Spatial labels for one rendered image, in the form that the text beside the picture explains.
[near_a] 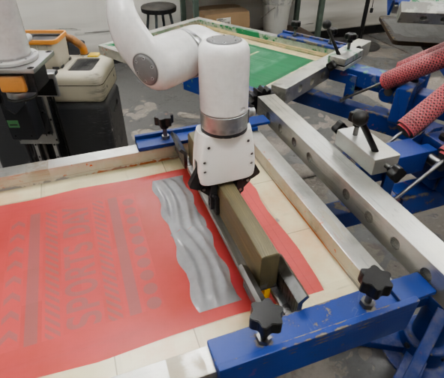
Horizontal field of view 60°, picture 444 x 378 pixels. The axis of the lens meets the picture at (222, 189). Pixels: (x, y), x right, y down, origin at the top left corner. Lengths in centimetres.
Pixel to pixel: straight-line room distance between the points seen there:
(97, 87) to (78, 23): 282
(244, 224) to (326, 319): 18
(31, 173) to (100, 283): 34
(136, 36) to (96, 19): 387
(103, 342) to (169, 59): 41
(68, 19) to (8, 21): 337
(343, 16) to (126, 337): 516
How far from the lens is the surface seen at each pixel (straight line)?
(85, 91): 166
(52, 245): 77
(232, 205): 63
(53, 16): 443
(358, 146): 79
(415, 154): 88
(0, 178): 94
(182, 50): 58
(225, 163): 63
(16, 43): 108
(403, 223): 69
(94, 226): 78
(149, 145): 91
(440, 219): 251
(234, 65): 55
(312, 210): 74
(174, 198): 80
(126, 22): 58
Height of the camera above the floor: 146
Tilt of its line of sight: 37 degrees down
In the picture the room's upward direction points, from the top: straight up
